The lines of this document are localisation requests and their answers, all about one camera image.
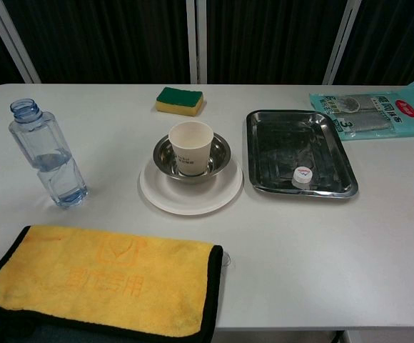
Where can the clear plastic water bottle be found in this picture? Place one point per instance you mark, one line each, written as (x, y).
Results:
(46, 153)

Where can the white paper cup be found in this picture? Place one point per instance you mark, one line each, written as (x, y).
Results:
(190, 150)

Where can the white bottle cap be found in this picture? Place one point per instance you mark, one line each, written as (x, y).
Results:
(302, 176)

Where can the stainless steel bowl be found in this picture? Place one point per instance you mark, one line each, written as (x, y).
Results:
(221, 155)

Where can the white round plate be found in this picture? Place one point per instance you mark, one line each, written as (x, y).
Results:
(192, 201)

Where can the stainless steel rectangular tray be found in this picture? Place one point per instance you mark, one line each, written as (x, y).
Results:
(282, 150)

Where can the yellow sponge with green pad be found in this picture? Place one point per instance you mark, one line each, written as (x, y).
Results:
(178, 98)

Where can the yellow towel with black trim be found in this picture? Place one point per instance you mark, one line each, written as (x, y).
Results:
(96, 282)

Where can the teal packaged cleaning cloths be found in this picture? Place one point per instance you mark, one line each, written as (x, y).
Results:
(371, 114)

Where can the white partition frame post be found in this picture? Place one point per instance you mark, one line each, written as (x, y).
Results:
(197, 39)
(14, 39)
(340, 43)

